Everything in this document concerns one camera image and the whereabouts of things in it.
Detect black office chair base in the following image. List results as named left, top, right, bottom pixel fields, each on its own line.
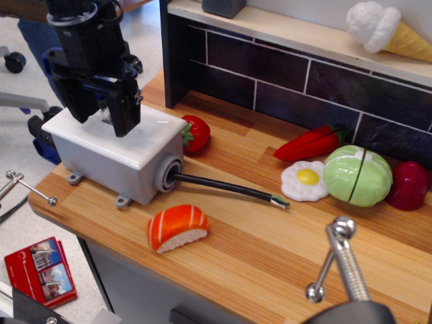
left=123, top=54, right=143, bottom=74

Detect salmon sushi toy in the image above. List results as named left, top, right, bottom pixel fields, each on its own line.
left=146, top=205, right=211, bottom=254

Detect red chili pepper toy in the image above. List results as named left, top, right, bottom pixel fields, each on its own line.
left=273, top=124, right=351, bottom=161

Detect black power cable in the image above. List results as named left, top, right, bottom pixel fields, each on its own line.
left=171, top=173, right=291, bottom=210

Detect brown chair seat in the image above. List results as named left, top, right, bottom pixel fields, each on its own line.
left=0, top=0, right=48, bottom=23

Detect clear light switch toggle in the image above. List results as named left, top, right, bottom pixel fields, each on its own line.
left=99, top=107, right=113, bottom=125

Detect red strawberry toy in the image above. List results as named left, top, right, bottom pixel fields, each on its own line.
left=182, top=115, right=211, bottom=153

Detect metal clamp handle left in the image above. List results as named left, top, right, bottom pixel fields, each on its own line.
left=0, top=170, right=58, bottom=207

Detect grey cabinet drawer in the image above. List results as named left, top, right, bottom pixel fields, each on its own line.
left=76, top=236, right=250, bottom=324

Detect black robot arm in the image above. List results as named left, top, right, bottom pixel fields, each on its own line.
left=45, top=1, right=142, bottom=137

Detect metal clamp screw right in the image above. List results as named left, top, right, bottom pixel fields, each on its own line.
left=305, top=215, right=371, bottom=304

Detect white grey switch box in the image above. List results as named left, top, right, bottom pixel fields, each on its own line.
left=42, top=105, right=188, bottom=209

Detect fried egg toy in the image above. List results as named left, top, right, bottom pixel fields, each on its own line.
left=281, top=161, right=329, bottom=202

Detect ice cream cone toy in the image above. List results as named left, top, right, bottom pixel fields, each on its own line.
left=346, top=1, right=431, bottom=63

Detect green cabbage toy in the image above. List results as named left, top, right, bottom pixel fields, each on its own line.
left=323, top=145, right=393, bottom=207

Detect dark red pepper toy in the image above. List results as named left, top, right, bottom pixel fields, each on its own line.
left=385, top=161, right=431, bottom=211

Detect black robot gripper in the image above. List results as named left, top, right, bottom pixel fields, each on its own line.
left=47, top=13, right=142, bottom=138

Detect dark tiled backsplash shelf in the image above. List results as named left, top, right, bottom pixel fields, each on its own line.
left=160, top=1, right=431, bottom=168

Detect grey chair leg with caster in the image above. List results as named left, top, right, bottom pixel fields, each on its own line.
left=0, top=45, right=61, bottom=117

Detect red booklet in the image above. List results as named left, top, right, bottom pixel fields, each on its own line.
left=4, top=237, right=78, bottom=309

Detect blue bar clamp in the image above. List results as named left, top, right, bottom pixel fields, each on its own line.
left=27, top=47, right=102, bottom=165

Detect grey block on shelf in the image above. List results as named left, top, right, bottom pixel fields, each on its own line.
left=201, top=0, right=246, bottom=18

